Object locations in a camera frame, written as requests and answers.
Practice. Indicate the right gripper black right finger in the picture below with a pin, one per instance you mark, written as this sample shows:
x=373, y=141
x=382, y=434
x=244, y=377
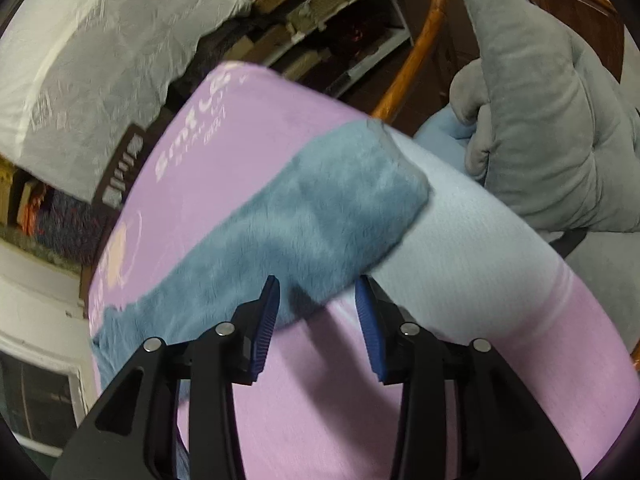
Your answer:
x=464, y=413

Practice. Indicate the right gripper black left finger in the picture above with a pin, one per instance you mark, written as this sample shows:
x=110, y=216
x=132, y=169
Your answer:
x=131, y=432

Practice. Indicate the blue fleece garment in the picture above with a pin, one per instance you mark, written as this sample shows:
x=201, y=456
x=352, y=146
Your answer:
x=335, y=210

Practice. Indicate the pink printed bed sheet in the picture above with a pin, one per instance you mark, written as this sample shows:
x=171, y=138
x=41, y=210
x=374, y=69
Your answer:
x=469, y=268

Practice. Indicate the dark patterned storage box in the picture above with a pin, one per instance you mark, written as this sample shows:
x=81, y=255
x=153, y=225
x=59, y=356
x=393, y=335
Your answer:
x=69, y=227

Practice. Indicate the dark wooden chair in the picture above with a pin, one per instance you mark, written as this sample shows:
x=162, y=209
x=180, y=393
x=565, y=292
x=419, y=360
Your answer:
x=122, y=170

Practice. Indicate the grey plush shark toy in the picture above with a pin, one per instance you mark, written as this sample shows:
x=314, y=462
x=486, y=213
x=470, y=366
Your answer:
x=555, y=139

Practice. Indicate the light blue plush cushion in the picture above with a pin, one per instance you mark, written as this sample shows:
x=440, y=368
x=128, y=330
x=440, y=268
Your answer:
x=446, y=137

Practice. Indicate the white lace cloth cover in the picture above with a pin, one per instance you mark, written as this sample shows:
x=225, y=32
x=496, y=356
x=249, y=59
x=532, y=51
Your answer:
x=75, y=74

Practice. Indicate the orange rattan chair frame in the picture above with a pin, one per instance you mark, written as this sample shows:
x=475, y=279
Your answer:
x=423, y=47

